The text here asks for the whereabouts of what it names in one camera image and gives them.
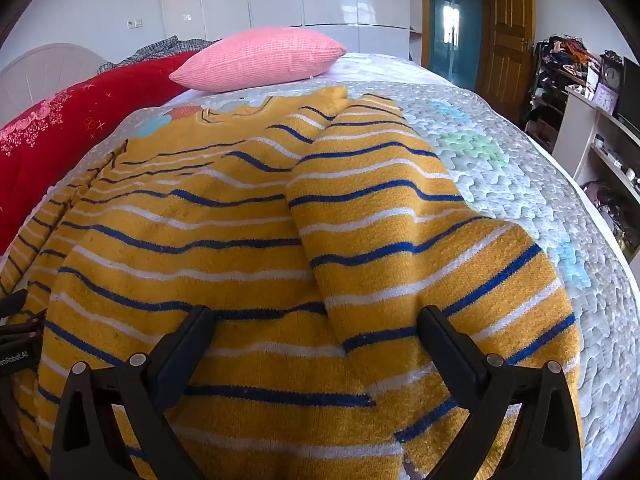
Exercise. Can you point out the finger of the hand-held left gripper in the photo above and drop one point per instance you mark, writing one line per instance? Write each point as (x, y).
(11, 304)

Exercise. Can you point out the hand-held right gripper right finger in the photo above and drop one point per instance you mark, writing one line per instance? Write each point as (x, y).
(440, 344)

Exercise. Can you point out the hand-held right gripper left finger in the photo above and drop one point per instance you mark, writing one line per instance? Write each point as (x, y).
(191, 339)

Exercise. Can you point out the yellow striped sweater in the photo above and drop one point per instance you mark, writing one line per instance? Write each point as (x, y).
(250, 240)

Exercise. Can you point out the quilted patchwork bedspread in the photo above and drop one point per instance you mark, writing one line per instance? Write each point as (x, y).
(525, 195)

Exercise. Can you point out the red floral quilt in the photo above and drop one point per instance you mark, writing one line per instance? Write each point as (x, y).
(75, 125)

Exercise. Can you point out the white headboard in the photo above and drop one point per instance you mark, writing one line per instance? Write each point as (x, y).
(45, 67)

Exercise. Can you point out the white desk with shelves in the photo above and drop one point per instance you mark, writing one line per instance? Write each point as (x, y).
(575, 130)

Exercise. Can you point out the grey plaid cloth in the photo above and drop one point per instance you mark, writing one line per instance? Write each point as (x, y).
(150, 50)

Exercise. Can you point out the pink pillow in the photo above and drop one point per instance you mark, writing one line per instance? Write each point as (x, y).
(260, 57)

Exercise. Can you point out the cluttered dark storage rack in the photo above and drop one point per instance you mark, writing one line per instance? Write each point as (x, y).
(555, 75)

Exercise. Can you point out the black monitor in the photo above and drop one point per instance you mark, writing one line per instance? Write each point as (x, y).
(631, 92)

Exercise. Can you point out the teal glass door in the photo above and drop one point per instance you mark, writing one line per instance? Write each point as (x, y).
(450, 25)

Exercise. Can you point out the dark table clock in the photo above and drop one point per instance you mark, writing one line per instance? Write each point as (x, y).
(611, 72)

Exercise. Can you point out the wooden door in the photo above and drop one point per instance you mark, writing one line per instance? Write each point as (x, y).
(507, 30)

